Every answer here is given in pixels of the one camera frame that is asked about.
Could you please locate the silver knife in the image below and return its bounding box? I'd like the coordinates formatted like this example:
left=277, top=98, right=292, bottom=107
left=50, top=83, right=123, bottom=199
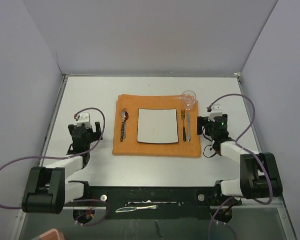
left=186, top=111, right=191, bottom=142

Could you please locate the green handled utensil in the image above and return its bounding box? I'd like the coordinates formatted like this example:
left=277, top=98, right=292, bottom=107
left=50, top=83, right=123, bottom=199
left=180, top=109, right=187, bottom=142

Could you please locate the silver spoon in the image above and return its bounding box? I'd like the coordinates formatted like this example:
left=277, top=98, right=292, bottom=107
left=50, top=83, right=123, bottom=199
left=123, top=121, right=126, bottom=139

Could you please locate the orange cloth placemat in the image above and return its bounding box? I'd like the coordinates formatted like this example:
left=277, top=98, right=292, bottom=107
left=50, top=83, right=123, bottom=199
left=112, top=94, right=201, bottom=158

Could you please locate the clear plastic cup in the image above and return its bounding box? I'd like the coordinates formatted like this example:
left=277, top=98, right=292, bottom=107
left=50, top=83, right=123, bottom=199
left=180, top=90, right=196, bottom=111

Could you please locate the white square plate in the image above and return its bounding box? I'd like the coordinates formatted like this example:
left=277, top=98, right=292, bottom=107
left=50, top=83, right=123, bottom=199
left=137, top=108, right=179, bottom=145

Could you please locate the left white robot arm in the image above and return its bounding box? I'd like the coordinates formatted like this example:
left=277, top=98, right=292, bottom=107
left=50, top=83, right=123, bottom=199
left=22, top=121, right=103, bottom=214

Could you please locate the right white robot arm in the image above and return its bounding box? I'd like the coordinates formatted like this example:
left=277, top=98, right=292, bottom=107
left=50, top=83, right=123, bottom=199
left=197, top=114, right=283, bottom=205

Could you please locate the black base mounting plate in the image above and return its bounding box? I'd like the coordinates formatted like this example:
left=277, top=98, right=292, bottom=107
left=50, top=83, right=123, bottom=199
left=65, top=186, right=242, bottom=220

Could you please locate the iridescent knife below table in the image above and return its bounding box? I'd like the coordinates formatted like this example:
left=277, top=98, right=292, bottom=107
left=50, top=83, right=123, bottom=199
left=115, top=205, right=159, bottom=213

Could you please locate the pink box corner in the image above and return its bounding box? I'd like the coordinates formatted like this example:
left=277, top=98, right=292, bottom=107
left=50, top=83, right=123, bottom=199
left=39, top=228, right=65, bottom=240

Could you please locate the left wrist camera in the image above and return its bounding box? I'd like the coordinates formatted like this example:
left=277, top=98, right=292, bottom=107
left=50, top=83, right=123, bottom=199
left=74, top=112, right=92, bottom=129

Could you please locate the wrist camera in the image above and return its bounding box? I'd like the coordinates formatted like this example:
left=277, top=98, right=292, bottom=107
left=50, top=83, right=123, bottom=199
left=74, top=112, right=92, bottom=129
left=207, top=103, right=223, bottom=121

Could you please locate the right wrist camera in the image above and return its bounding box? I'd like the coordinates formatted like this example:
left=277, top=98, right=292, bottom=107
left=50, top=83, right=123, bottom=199
left=207, top=103, right=223, bottom=121

